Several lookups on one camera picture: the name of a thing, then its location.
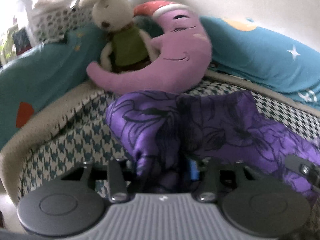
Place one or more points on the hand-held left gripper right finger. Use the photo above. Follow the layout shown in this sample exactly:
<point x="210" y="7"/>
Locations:
<point x="193" y="171"/>

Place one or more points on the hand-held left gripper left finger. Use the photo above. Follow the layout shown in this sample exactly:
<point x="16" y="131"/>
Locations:
<point x="116" y="180"/>

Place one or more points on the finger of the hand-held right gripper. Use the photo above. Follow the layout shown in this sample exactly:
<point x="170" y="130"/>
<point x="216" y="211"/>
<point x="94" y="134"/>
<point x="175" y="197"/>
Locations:
<point x="303" y="168"/>

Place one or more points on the purple floral shirt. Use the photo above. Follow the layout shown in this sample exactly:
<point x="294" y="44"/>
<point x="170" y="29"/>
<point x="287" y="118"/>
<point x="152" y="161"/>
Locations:
<point x="200" y="125"/>

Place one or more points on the houndstooth bed mat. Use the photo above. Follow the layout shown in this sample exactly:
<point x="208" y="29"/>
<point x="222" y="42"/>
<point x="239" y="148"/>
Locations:
<point x="82" y="135"/>

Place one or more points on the purple moon plush pillow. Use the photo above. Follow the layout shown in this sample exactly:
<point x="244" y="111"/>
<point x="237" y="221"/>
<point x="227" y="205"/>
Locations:
<point x="175" y="62"/>

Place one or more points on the white rabbit plush toy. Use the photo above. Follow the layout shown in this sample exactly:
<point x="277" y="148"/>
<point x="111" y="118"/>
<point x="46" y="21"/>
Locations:
<point x="112" y="12"/>

